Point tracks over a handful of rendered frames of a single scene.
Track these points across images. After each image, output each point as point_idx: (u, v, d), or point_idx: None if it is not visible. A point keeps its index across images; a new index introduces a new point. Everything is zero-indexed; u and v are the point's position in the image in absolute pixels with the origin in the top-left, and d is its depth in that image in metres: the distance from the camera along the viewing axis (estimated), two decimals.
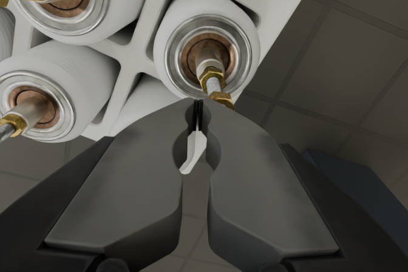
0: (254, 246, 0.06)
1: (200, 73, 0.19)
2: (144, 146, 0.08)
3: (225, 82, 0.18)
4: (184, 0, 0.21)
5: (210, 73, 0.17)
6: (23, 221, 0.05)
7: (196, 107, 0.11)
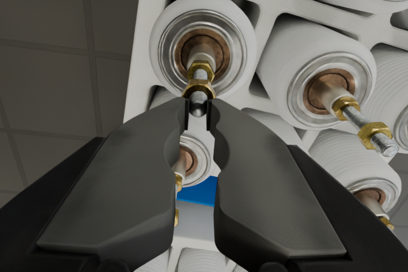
0: (260, 246, 0.06)
1: (211, 65, 0.18)
2: (136, 146, 0.08)
3: (193, 61, 0.17)
4: None
5: None
6: (14, 224, 0.05)
7: (187, 107, 0.11)
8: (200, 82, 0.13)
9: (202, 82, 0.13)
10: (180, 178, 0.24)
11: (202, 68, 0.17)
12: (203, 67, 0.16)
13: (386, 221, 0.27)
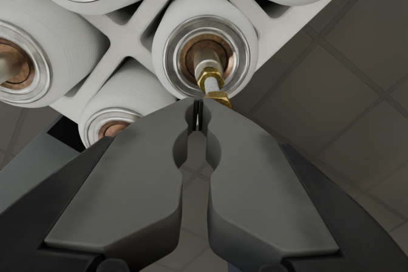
0: (254, 246, 0.06)
1: (199, 72, 0.19)
2: (144, 146, 0.08)
3: (217, 68, 0.17)
4: None
5: (200, 82, 0.17)
6: (23, 221, 0.05)
7: (196, 107, 0.11)
8: (230, 103, 0.14)
9: (231, 104, 0.14)
10: None
11: (218, 81, 0.17)
12: (220, 81, 0.17)
13: None
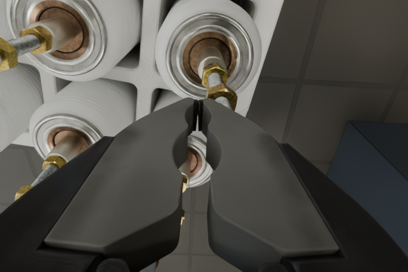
0: (254, 246, 0.06)
1: None
2: (144, 146, 0.08)
3: (216, 63, 0.17)
4: (169, 13, 0.22)
5: (204, 82, 0.17)
6: (23, 221, 0.05)
7: (196, 107, 0.11)
8: (232, 92, 0.14)
9: (232, 92, 0.14)
10: None
11: (220, 74, 0.17)
12: (223, 74, 0.17)
13: None
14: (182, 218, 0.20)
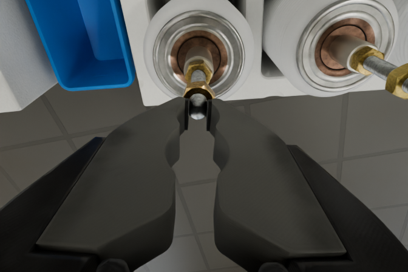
0: (260, 246, 0.06)
1: None
2: (136, 146, 0.08)
3: None
4: None
5: None
6: (13, 224, 0.05)
7: (187, 107, 0.11)
8: None
9: None
10: None
11: None
12: None
13: (210, 70, 0.17)
14: None
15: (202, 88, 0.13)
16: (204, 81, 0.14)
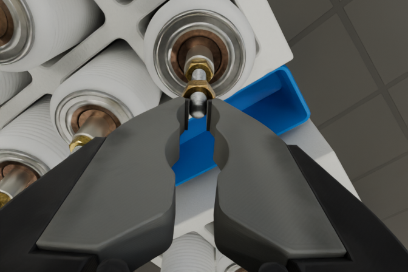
0: (260, 246, 0.06)
1: None
2: (136, 146, 0.08)
3: None
4: None
5: None
6: (14, 224, 0.05)
7: (187, 107, 0.11)
8: None
9: None
10: None
11: None
12: None
13: (190, 64, 0.17)
14: None
15: None
16: (181, 95, 0.14)
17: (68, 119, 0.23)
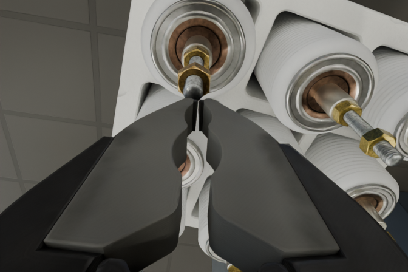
0: (254, 246, 0.06)
1: None
2: (143, 146, 0.08)
3: (388, 232, 0.25)
4: (331, 165, 0.30)
5: None
6: (22, 221, 0.05)
7: (195, 107, 0.11)
8: None
9: None
10: None
11: None
12: None
13: (194, 48, 0.16)
14: None
15: (180, 76, 0.13)
16: (178, 70, 0.13)
17: (331, 119, 0.23)
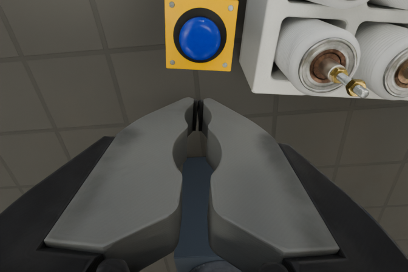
0: (254, 246, 0.06)
1: None
2: (144, 146, 0.08)
3: None
4: None
5: None
6: (23, 221, 0.05)
7: (196, 107, 0.11)
8: None
9: None
10: None
11: None
12: None
13: None
14: None
15: None
16: None
17: None
